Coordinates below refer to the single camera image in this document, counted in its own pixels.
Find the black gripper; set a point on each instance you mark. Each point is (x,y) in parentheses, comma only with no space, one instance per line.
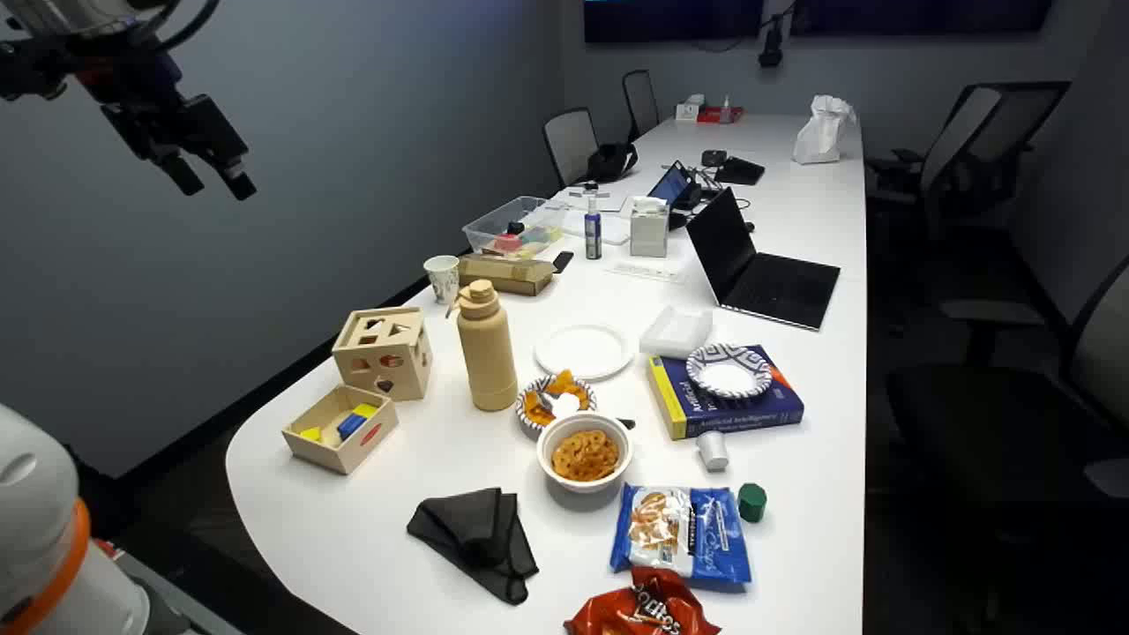
(177,127)

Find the dark grey towel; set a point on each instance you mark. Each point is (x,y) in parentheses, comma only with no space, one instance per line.
(480,535)

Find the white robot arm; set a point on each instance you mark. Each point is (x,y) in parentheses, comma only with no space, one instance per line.
(55,573)

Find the wooden shape sorter cube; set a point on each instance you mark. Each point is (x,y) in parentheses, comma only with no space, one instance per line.
(387,348)

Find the wooden tray with blocks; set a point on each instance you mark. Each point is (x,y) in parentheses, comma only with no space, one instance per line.
(341,427)

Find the clear plastic bin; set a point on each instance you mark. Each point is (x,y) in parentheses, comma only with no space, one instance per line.
(516,230)

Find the brown cardboard box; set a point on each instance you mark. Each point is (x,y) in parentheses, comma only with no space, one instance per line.
(506,276)

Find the beige water bottle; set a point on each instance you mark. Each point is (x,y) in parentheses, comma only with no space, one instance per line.
(485,348)

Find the grey office chair near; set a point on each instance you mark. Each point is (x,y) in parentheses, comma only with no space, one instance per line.
(571,137)

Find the grey office chair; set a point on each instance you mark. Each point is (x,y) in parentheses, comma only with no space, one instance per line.
(571,137)
(644,110)

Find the small spray bottle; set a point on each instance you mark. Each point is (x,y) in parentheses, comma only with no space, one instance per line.
(593,235)

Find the black headphones bag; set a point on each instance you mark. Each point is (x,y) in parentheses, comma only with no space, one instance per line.
(611,162)

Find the small bowl of chips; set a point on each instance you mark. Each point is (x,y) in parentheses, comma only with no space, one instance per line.
(550,398)

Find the white paper plate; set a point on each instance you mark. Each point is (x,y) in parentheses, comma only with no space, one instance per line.
(587,350)

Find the grey office chair far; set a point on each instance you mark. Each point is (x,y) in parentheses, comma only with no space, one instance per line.
(644,110)

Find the white tissue box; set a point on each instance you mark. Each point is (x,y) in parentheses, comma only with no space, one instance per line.
(647,227)

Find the white bowl of cereal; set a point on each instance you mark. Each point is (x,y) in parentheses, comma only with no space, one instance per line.
(584,455)

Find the blue screen tablet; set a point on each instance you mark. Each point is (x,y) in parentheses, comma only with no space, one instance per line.
(679,187)

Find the white foam container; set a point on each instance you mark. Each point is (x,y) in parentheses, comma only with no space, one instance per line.
(675,331)

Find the red white box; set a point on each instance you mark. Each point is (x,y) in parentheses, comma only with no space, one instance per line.
(705,110)

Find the black small device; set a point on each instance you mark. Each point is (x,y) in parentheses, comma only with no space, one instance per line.
(728,166)

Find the blue yellow book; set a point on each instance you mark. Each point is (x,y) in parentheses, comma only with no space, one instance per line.
(690,410)

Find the small white cylinder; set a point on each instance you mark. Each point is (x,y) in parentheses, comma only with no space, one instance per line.
(714,453)

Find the black open laptop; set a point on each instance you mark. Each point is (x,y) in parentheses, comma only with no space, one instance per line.
(753,281)

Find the blue white snack bag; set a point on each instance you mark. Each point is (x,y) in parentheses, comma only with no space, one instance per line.
(690,530)

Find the red orange snack bag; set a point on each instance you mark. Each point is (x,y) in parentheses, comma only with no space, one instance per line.
(657,600)

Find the green bottle cap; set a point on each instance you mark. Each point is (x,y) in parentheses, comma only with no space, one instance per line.
(753,502)

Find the black office chair right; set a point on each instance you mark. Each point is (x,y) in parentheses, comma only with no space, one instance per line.
(968,166)

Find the black office chair foreground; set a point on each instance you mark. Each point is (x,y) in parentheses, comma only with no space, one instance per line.
(1026,449)

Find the wall monitor left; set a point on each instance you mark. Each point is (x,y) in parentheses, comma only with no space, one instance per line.
(670,19)

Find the wall monitor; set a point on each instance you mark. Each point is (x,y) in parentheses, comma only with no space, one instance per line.
(920,14)
(670,19)

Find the black webcam on wall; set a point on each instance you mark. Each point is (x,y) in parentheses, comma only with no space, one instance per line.
(774,35)

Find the wall monitor right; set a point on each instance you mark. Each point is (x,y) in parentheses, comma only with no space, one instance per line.
(920,14)

